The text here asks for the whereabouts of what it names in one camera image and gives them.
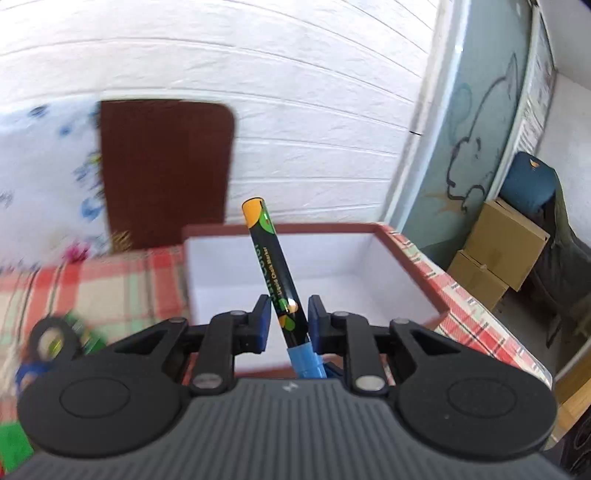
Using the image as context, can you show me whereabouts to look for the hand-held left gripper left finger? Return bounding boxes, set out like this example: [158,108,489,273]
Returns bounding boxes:
[113,294,271,396]

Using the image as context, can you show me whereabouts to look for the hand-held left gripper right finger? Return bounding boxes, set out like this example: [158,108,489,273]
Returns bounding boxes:
[308,294,462,396]

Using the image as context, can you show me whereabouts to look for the black marker with blue cap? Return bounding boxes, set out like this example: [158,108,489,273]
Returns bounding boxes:
[242,198,331,380]

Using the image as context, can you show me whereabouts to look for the brown cardboard box white inside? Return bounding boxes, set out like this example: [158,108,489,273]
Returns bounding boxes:
[181,222,451,386]

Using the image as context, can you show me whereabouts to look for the red plaid tablecloth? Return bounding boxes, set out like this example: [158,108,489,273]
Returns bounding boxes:
[0,226,553,462]

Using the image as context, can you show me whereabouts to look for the small cardboard box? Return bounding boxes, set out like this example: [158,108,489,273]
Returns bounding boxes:
[448,249,509,311]

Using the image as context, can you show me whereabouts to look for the green tape roll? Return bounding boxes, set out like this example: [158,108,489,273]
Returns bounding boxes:
[65,311,110,357]

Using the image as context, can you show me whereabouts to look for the brown headboard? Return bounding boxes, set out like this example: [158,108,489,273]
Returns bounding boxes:
[100,99,237,253]

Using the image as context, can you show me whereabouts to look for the large cardboard box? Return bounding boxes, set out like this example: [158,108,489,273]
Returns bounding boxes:
[467,198,551,292]

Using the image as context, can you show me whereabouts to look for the black tape roll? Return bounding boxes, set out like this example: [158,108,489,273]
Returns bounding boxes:
[28,316,84,366]

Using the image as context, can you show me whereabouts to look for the blue blurry object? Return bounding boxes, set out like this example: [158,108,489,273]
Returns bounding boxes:
[15,359,48,398]

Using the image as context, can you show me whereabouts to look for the blue cushion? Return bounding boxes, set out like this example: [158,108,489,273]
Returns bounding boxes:
[501,151,557,216]

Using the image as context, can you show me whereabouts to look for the glass panel with line drawing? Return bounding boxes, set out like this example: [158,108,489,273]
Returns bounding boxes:
[401,0,536,269]

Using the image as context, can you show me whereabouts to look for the floral white pillow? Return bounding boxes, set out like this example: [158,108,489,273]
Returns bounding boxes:
[0,99,114,274]

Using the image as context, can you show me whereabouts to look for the dark green jacket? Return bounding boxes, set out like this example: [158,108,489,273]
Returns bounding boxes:
[530,170,591,344]

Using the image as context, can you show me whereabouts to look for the green blurry object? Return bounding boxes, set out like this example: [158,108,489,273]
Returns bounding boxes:
[0,422,36,474]

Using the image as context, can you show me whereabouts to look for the white framed board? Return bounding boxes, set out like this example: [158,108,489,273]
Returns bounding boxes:
[510,9,557,160]

